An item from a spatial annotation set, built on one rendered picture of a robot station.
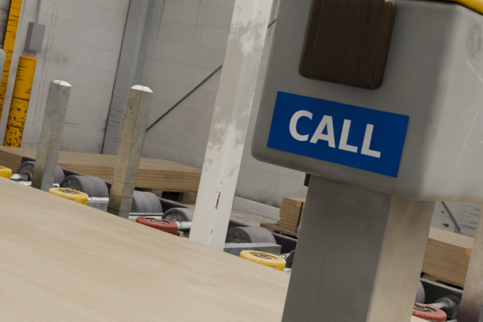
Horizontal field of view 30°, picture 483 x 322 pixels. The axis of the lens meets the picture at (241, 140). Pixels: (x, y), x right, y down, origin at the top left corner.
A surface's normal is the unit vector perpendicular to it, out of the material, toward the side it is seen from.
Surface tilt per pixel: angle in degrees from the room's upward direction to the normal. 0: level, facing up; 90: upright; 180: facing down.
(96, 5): 90
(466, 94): 90
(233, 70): 90
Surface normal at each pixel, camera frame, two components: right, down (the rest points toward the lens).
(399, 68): -0.59, -0.07
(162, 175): 0.80, 0.18
